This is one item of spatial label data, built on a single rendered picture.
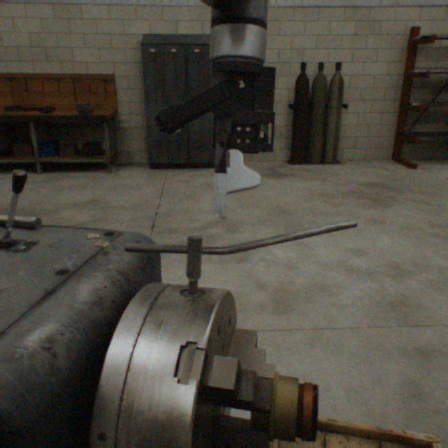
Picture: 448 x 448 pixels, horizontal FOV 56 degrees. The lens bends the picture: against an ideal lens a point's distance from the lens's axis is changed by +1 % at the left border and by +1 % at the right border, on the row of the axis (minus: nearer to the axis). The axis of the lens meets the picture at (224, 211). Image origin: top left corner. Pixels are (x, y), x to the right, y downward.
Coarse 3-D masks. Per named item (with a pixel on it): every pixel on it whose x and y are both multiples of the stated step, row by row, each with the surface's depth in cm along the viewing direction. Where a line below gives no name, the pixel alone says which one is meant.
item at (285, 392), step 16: (288, 384) 60; (304, 384) 61; (272, 400) 58; (288, 400) 58; (304, 400) 58; (256, 416) 59; (272, 416) 57; (288, 416) 58; (304, 416) 58; (272, 432) 58; (288, 432) 58; (304, 432) 58
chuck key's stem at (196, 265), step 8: (192, 240) 60; (200, 240) 60; (192, 248) 60; (200, 248) 60; (192, 256) 60; (200, 256) 61; (192, 264) 60; (200, 264) 61; (192, 272) 60; (200, 272) 61; (192, 280) 61; (192, 288) 61
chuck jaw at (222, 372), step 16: (192, 352) 53; (192, 368) 52; (208, 368) 53; (224, 368) 53; (240, 368) 56; (208, 384) 52; (224, 384) 51; (240, 384) 56; (256, 384) 58; (272, 384) 59; (224, 400) 56; (240, 400) 55; (256, 400) 57
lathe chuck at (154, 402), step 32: (160, 320) 56; (192, 320) 56; (224, 320) 64; (160, 352) 53; (224, 352) 66; (128, 384) 51; (160, 384) 51; (192, 384) 50; (128, 416) 50; (160, 416) 49; (192, 416) 49
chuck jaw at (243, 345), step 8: (240, 336) 73; (248, 336) 73; (256, 336) 73; (232, 344) 71; (240, 344) 71; (248, 344) 71; (256, 344) 74; (232, 352) 69; (240, 352) 69; (248, 352) 69; (256, 352) 69; (264, 352) 69; (240, 360) 68; (248, 360) 68; (256, 360) 68; (264, 360) 68; (248, 368) 66; (256, 368) 66; (264, 368) 66; (272, 368) 66; (264, 376) 65; (272, 376) 65
